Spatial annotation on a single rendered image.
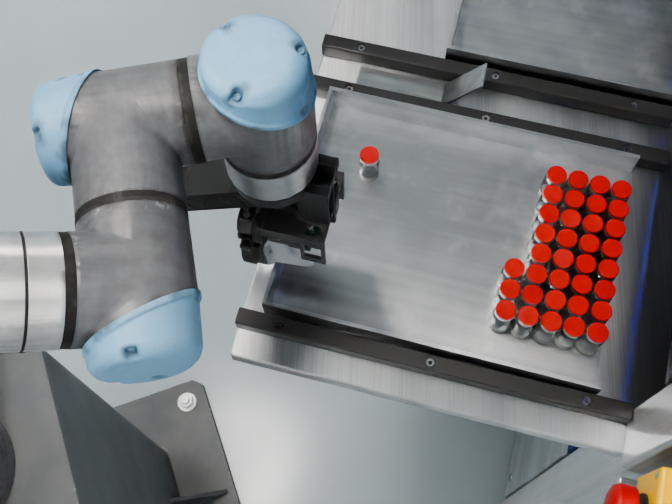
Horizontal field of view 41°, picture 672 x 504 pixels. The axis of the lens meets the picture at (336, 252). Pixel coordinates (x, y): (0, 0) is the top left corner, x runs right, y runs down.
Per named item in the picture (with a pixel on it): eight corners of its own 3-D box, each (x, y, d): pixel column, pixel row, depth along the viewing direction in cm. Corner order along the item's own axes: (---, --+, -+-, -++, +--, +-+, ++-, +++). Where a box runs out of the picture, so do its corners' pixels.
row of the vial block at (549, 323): (580, 191, 97) (590, 172, 93) (551, 346, 91) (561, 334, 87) (560, 186, 98) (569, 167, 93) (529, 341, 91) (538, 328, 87)
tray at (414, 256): (630, 170, 98) (640, 155, 95) (592, 397, 89) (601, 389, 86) (330, 102, 102) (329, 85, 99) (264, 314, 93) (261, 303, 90)
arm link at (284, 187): (206, 168, 68) (238, 78, 71) (215, 194, 72) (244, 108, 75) (302, 190, 67) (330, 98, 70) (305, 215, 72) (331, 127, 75)
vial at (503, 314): (511, 315, 92) (519, 301, 88) (507, 335, 92) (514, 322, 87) (490, 310, 93) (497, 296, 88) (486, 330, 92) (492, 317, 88)
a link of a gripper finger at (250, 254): (262, 278, 87) (253, 244, 79) (247, 274, 87) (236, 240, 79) (276, 234, 89) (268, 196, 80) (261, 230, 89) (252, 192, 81)
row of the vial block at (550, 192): (559, 186, 98) (569, 167, 93) (529, 341, 91) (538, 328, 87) (539, 182, 98) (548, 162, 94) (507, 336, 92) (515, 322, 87)
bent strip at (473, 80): (481, 92, 102) (488, 62, 97) (476, 114, 101) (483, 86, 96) (360, 67, 104) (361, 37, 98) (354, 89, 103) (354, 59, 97)
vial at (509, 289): (515, 295, 93) (523, 280, 89) (511, 315, 92) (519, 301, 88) (494, 290, 93) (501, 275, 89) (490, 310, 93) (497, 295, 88)
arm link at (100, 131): (30, 205, 57) (202, 176, 58) (21, 57, 61) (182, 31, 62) (66, 251, 64) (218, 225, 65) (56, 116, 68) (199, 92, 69)
